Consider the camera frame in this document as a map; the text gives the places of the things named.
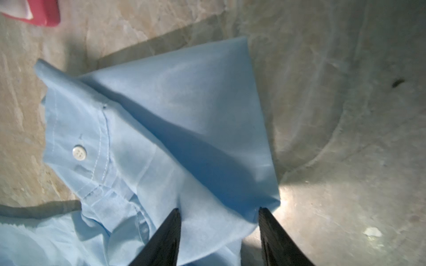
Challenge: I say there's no light blue long sleeve shirt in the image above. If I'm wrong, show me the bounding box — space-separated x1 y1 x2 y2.
1 37 280 266

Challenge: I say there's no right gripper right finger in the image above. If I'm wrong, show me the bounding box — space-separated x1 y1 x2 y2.
258 207 314 266

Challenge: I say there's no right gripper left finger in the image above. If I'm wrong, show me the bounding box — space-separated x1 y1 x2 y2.
129 208 181 266

